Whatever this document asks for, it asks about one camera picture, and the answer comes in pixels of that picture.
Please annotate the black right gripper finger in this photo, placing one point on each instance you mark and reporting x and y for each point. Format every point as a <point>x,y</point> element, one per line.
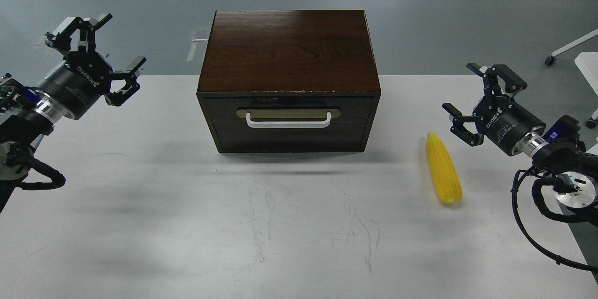
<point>500,82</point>
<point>458,125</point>

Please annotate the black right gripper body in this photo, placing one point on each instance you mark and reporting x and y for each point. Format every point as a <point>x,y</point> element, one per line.
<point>506,123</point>

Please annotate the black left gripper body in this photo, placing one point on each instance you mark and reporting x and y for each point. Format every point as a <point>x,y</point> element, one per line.
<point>77,82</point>

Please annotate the yellow corn cob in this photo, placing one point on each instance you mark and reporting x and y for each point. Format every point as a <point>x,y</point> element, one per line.
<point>447,185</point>

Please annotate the wooden drawer with white handle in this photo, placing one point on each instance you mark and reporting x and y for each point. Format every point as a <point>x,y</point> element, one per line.
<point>290,124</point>

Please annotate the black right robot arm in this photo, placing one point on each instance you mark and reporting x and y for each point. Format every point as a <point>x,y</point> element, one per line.
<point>569,193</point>

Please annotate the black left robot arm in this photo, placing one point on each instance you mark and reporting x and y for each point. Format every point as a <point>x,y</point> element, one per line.
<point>29,113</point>

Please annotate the white chair base leg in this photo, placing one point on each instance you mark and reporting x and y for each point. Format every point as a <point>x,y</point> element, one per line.
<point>551,58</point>

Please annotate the white floor tape mark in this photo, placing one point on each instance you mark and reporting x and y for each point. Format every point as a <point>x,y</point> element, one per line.
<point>198,36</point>

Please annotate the white side table edge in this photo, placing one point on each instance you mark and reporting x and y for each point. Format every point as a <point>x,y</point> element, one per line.
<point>587,64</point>

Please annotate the dark wooden cabinet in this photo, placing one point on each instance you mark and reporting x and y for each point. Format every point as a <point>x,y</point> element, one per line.
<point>288,53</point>

